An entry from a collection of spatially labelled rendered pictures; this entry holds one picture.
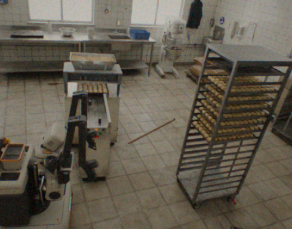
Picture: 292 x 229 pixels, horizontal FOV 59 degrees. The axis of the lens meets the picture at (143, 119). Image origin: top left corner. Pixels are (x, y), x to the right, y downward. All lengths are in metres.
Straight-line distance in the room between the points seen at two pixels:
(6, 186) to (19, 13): 4.59
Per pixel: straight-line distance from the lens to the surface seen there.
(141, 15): 6.96
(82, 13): 6.56
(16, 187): 2.35
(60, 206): 2.81
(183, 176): 3.43
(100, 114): 3.09
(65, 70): 3.35
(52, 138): 2.20
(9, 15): 6.39
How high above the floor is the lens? 2.41
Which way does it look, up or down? 31 degrees down
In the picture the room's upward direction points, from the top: 8 degrees clockwise
